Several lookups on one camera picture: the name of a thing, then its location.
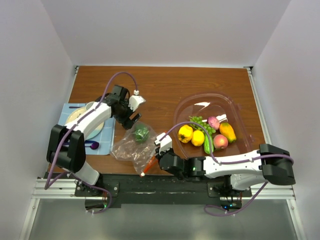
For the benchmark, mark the dark green fake pepper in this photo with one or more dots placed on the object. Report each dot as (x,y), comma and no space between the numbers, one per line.
(141,132)

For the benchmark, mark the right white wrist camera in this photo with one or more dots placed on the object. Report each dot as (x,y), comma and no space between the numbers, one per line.
(162,143)

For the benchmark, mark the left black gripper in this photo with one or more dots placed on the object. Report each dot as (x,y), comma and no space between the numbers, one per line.
(126,122)

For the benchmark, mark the yellow fake bell pepper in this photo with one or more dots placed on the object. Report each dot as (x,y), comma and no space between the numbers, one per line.
(185,134)

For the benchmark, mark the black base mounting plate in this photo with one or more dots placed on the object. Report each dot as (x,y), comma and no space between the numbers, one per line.
(115,190)

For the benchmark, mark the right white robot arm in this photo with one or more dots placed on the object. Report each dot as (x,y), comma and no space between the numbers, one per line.
(268,164)

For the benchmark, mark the clear zip top bag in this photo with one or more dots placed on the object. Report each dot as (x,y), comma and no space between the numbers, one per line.
(140,154)

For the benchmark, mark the light green fake gourd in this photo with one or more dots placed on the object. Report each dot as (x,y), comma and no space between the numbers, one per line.
(208,144)

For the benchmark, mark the pink fake peach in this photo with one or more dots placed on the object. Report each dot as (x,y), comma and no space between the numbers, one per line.
(220,142)

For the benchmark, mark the green fake grapes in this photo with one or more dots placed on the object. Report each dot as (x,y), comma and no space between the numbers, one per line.
(204,124)

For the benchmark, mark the orange fake fruit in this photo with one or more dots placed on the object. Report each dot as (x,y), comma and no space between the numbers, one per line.
(227,131)

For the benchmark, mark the pink transparent plastic tub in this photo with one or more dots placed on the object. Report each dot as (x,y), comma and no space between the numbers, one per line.
(211,110)

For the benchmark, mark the yellow fake lemon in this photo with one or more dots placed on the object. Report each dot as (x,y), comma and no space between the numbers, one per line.
(198,138)

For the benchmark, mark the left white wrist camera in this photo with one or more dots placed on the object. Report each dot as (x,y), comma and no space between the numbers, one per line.
(135,100)

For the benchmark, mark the purple spoon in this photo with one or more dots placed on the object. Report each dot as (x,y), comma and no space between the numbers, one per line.
(93,145)

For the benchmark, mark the cream floral plate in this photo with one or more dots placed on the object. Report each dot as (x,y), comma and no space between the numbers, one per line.
(78,112)

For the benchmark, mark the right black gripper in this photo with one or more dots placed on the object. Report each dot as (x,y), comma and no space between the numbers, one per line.
(171,153)

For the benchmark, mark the grey cup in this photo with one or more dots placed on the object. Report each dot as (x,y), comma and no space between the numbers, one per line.
(88,105)

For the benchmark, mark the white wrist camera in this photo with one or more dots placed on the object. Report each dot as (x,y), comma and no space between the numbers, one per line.
(162,143)
(135,100)

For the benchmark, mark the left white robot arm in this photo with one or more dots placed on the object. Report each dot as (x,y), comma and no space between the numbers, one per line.
(66,147)

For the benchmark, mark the blue checked cloth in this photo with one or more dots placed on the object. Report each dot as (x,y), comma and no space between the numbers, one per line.
(105,137)

